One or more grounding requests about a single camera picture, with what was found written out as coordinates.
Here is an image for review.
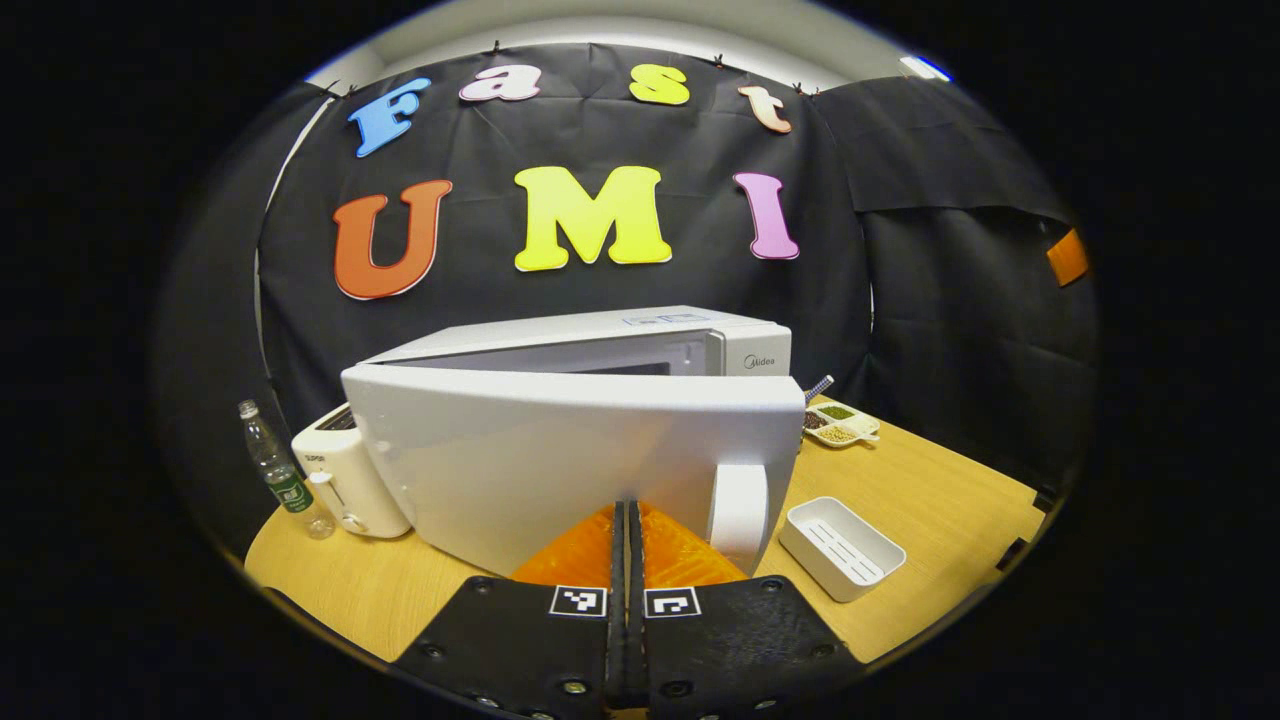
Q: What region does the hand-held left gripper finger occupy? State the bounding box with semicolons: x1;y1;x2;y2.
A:
392;500;627;720
628;500;869;720

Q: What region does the white microwave oven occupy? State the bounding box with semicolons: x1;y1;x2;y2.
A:
340;305;807;579

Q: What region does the white rectangular tray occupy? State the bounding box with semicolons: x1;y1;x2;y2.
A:
778;496;908;604

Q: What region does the divided dish of beans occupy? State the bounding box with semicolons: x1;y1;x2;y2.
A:
803;400;882;449

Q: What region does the white toaster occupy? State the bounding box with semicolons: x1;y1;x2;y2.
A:
291;403;413;539

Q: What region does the clear bottle green label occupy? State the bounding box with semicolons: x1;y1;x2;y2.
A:
238;399;337;541

